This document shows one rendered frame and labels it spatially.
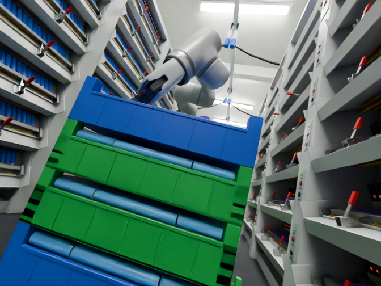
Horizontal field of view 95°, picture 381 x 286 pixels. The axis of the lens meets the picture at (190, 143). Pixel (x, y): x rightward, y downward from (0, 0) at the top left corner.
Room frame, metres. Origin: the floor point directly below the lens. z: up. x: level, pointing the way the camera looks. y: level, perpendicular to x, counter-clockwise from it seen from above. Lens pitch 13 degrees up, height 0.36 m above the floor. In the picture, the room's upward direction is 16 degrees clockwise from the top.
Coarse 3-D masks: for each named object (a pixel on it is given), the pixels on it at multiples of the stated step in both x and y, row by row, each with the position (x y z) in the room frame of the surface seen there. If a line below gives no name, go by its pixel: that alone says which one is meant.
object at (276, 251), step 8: (288, 224) 1.14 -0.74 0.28; (256, 232) 1.28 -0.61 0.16; (264, 232) 1.25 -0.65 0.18; (272, 232) 1.20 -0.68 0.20; (280, 232) 1.16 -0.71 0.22; (288, 232) 1.13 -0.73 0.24; (256, 240) 1.25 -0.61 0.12; (264, 240) 1.09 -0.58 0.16; (272, 240) 1.05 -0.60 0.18; (280, 240) 0.98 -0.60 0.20; (288, 240) 0.99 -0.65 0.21; (264, 248) 1.01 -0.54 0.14; (272, 248) 0.95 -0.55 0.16; (280, 248) 0.93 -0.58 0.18; (272, 256) 0.85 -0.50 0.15; (280, 256) 0.83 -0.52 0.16; (280, 264) 0.75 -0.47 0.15; (280, 272) 0.76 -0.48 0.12
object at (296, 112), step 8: (312, 72) 0.69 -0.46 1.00; (304, 96) 0.78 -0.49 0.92; (296, 104) 0.88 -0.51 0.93; (304, 104) 0.90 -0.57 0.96; (288, 112) 0.99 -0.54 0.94; (296, 112) 1.00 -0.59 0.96; (280, 120) 1.14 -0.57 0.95; (288, 120) 1.12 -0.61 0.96; (296, 120) 1.13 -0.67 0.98; (304, 120) 1.10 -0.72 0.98
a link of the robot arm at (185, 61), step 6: (168, 54) 0.38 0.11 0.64; (174, 54) 0.37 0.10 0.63; (180, 54) 0.37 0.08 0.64; (186, 54) 0.37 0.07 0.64; (180, 60) 0.37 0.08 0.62; (186, 60) 0.37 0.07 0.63; (186, 66) 0.37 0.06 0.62; (192, 66) 0.38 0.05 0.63; (186, 72) 0.39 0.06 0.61; (192, 72) 0.39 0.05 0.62; (192, 78) 0.42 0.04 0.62
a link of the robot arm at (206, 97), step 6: (198, 78) 0.74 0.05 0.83; (204, 84) 0.76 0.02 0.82; (204, 90) 0.78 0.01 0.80; (210, 90) 0.79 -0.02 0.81; (198, 96) 0.82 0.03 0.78; (204, 96) 0.81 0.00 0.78; (210, 96) 0.80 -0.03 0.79; (198, 102) 0.84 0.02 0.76; (204, 102) 0.83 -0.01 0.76; (210, 102) 0.83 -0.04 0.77
